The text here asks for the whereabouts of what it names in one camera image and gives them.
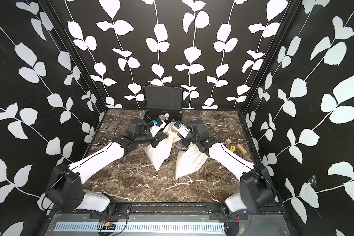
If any cream cloth bag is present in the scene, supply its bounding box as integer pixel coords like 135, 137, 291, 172
175, 144, 208, 179
144, 122, 181, 171

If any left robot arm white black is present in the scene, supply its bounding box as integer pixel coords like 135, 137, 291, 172
45, 118, 168, 213

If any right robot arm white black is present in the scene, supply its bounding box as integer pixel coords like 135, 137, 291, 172
174, 120, 280, 213

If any small wooden cube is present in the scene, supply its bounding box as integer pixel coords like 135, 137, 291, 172
225, 138, 232, 145

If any open black poker chip case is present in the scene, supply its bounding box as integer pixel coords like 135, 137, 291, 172
143, 85, 183, 124

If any long wooden block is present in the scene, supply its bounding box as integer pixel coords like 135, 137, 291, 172
237, 144, 248, 154

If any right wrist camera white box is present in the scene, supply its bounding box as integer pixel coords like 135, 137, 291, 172
174, 121, 192, 139

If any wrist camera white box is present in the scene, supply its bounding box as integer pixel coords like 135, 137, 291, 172
174, 121, 192, 139
149, 120, 166, 137

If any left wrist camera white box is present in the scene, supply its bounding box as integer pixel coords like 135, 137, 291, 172
149, 120, 166, 137

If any black front mounting rail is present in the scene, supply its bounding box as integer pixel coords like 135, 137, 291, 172
89, 202, 288, 220

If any white perforated cable tray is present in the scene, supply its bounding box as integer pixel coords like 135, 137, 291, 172
52, 222, 225, 234

